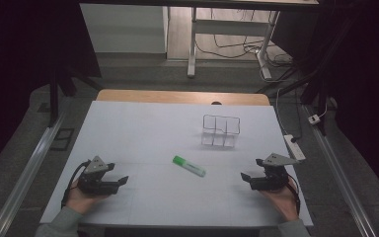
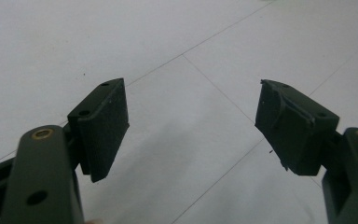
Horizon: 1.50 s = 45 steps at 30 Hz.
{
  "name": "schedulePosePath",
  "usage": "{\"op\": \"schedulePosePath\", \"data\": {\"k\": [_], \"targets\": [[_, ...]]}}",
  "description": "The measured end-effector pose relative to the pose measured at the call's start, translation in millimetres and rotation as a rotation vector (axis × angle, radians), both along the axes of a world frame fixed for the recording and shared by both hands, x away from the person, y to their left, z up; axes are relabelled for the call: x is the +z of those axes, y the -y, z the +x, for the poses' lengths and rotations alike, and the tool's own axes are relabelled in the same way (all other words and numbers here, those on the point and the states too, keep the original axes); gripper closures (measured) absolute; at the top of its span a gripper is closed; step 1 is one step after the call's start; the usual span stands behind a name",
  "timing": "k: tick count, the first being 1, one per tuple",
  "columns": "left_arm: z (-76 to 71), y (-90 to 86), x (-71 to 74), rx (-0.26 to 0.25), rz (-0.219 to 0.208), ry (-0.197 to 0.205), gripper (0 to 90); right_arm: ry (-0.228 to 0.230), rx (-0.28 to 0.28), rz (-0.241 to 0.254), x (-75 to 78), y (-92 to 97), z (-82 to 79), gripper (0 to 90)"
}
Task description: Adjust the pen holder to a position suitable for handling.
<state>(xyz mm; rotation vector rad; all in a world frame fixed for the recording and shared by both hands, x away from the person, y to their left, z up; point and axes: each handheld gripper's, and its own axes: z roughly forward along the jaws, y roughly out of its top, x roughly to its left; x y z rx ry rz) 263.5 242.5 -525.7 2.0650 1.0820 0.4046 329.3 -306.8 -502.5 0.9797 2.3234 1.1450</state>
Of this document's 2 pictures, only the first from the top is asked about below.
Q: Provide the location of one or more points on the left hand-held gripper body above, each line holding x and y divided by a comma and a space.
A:
93, 182

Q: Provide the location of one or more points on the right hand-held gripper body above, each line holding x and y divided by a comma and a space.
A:
271, 179

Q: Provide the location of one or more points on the person's left hand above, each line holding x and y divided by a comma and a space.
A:
80, 200

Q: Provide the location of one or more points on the person's right hand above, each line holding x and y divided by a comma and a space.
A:
286, 202

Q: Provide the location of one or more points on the white power strip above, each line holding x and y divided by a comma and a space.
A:
295, 148

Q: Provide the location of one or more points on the clear acrylic pen holder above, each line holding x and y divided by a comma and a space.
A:
219, 140

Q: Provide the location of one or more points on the white table mat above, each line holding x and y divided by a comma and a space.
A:
151, 138

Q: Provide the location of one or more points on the green highlighter pen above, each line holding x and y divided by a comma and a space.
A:
187, 165

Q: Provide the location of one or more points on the small white adapter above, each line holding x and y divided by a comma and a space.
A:
314, 119

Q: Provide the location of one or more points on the black metal stand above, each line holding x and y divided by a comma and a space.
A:
54, 98
320, 98

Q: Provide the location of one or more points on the wooden table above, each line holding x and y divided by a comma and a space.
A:
177, 97

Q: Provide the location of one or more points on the black curtain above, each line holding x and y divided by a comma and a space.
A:
358, 82
19, 65

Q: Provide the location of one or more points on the aluminium floor rail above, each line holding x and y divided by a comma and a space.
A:
339, 174
26, 174

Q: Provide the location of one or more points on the white desk frame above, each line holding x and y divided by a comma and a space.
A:
228, 28

